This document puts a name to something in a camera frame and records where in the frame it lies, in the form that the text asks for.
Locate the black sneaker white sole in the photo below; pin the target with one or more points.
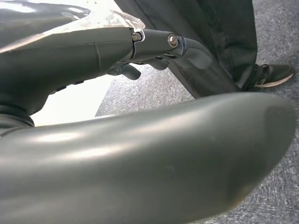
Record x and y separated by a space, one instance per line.
275 74

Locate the person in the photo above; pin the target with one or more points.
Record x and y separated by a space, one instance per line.
222 37

